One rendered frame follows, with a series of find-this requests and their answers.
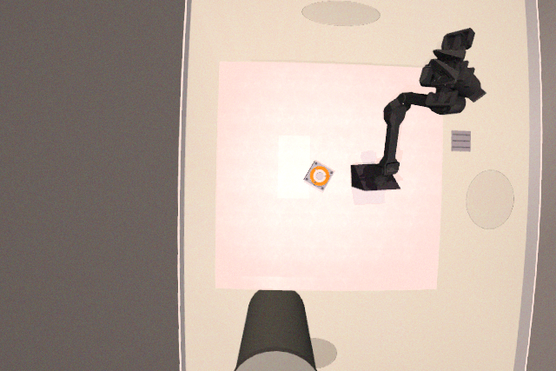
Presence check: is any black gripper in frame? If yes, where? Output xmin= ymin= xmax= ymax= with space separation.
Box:
xmin=425 ymin=28 xmax=475 ymax=109

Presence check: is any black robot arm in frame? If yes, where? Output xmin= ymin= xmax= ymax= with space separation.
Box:
xmin=371 ymin=61 xmax=486 ymax=187

